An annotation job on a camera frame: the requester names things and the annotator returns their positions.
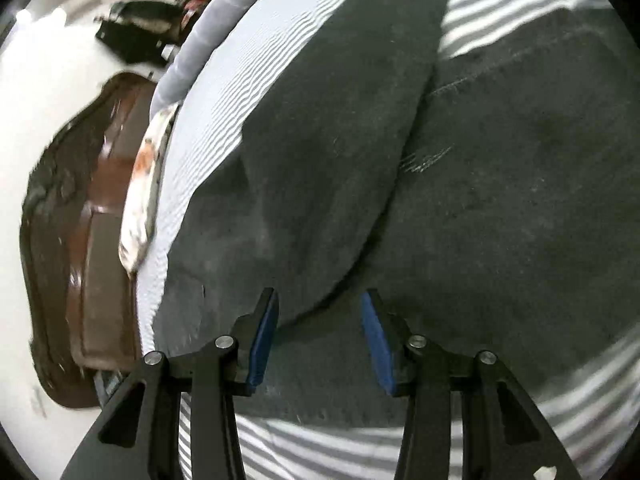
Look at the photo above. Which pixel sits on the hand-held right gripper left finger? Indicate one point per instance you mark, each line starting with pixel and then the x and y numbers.
pixel 264 327

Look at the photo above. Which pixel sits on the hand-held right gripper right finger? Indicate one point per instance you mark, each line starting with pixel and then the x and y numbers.
pixel 376 332

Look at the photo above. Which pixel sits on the dark grey denim pants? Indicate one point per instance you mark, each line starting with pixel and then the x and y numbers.
pixel 325 160

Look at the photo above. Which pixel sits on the brown wooden headboard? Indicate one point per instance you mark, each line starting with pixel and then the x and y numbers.
pixel 100 260

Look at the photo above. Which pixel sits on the floral print pillow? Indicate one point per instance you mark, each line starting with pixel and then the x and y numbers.
pixel 142 195

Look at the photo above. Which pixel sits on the grey white striped bed sheet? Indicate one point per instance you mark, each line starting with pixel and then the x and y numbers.
pixel 215 125

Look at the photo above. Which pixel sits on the light grey quilt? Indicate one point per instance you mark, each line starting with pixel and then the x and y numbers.
pixel 215 25

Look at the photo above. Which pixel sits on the black bag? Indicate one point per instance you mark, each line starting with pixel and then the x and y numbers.
pixel 135 35

